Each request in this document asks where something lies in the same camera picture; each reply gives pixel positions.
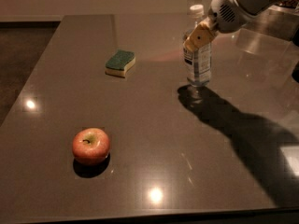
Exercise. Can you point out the red apple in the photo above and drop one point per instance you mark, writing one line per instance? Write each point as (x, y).
(91, 146)

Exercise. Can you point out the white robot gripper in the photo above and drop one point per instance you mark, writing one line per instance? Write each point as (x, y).
(224, 16)

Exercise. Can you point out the clear blue-labelled plastic bottle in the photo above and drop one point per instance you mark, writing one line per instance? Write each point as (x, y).
(197, 63)

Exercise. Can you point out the green and yellow sponge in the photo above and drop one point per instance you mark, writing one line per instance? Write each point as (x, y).
(120, 63)

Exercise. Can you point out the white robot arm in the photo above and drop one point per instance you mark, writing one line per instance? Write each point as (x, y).
(255, 7)

